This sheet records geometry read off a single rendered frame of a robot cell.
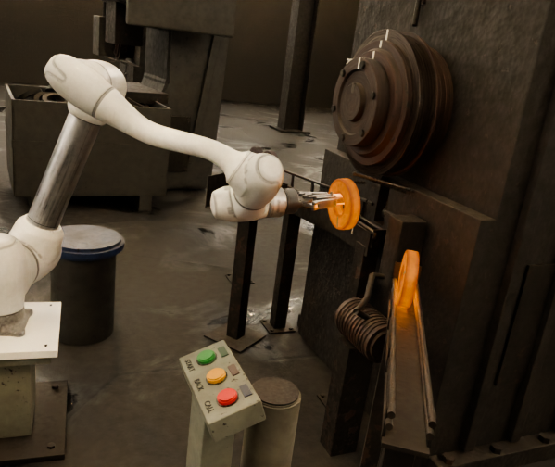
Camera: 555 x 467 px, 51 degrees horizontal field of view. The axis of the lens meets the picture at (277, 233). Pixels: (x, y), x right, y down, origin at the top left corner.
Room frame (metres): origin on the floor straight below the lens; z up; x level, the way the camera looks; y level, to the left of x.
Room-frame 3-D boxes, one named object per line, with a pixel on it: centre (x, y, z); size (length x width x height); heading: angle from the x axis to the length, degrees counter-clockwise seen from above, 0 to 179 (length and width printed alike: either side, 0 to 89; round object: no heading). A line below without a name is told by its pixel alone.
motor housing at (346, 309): (1.61, -0.31, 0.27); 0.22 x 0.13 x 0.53; 25
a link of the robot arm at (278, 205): (1.61, 0.02, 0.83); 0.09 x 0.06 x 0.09; 24
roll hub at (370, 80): (1.92, -0.21, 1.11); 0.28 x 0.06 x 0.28; 25
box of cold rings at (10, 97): (4.17, 1.48, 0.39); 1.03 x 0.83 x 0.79; 119
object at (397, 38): (1.96, -0.30, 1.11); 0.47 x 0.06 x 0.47; 25
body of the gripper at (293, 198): (1.64, -0.05, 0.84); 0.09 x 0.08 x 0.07; 114
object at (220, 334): (2.32, 0.15, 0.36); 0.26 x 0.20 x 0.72; 60
